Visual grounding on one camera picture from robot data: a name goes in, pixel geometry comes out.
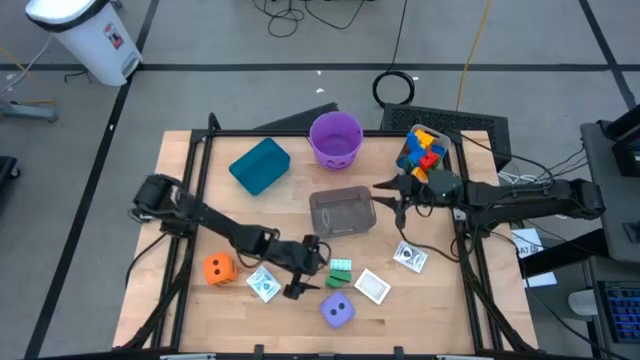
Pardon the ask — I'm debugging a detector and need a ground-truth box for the card deck grey pattern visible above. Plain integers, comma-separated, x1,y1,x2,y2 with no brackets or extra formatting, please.
353,268,392,306

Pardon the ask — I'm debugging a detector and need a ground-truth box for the purple plastic bucket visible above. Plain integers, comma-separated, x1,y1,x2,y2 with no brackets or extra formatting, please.
308,110,365,172

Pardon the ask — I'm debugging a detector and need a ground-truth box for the purple foam die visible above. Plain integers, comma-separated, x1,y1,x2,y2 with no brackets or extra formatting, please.
319,291,357,330

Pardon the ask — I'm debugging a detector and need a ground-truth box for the card deck black emblem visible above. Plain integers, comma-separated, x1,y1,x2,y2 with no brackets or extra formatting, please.
392,240,430,274

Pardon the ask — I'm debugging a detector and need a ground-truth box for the card deck green print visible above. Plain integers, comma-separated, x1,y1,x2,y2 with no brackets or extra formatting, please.
246,264,284,303

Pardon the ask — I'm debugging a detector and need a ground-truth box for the blank white paper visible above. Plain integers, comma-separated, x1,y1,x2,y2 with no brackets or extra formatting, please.
522,272,558,289

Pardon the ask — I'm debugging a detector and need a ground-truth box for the grey keyboard shelf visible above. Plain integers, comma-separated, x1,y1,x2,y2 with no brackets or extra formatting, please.
584,254,640,360

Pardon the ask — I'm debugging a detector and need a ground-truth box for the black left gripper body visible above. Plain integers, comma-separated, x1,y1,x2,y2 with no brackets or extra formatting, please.
273,234,329,300

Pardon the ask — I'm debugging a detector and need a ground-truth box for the printed white paper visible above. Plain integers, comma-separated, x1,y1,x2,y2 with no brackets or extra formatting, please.
509,228,545,260

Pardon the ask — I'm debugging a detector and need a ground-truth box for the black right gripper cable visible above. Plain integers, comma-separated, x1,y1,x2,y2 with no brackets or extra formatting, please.
398,224,464,264

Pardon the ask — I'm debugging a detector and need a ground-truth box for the grey desk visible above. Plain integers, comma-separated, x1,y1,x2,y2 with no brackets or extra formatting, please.
579,122,640,264

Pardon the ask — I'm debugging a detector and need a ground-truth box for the red toy brick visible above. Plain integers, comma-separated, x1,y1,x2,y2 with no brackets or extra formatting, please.
418,151,441,172

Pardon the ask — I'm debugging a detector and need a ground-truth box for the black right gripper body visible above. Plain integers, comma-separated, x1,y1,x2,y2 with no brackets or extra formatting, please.
396,169,467,230

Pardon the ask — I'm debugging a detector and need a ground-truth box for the black desk beam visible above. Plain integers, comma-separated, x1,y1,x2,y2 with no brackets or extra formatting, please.
519,228,606,279

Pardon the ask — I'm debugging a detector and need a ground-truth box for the black monitor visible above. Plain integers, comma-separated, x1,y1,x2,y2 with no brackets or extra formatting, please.
599,104,640,177

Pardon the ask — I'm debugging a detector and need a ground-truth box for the grey stand foot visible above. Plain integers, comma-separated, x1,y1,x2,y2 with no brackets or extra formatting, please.
0,98,59,124

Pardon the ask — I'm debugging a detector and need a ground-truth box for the light grey plastic bin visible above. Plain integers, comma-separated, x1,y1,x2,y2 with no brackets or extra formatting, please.
394,123,453,187

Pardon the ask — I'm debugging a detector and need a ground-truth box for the black perforated panel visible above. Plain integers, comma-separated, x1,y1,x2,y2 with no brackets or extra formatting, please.
379,102,512,171

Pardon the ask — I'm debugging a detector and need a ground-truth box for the white pedal trash can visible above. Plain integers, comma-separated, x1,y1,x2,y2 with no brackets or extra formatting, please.
24,0,144,88

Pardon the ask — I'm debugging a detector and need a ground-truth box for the black aluminium table frame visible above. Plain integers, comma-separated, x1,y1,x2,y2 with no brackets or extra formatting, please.
117,112,540,360

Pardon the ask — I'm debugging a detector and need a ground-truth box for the backlit keyboard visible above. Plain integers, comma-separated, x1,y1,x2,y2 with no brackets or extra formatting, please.
597,279,640,345

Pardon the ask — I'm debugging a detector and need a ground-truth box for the orange foam die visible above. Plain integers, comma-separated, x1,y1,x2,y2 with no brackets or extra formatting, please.
202,251,239,287

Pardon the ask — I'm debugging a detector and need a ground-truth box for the smoky transparent plastic tray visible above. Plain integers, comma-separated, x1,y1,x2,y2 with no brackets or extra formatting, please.
308,185,378,239

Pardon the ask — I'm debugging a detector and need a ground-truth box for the white rounded object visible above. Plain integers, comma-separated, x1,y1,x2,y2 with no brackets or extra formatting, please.
567,288,599,317

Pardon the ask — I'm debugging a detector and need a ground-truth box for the teal plastic bin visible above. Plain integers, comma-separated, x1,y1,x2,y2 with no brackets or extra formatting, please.
228,137,292,197

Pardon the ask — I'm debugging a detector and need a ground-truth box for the black coiled cable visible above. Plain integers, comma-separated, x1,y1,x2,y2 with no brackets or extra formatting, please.
371,0,416,107

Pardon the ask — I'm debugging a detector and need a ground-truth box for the yellow floor cable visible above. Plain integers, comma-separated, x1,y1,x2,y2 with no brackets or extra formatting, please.
455,0,494,112

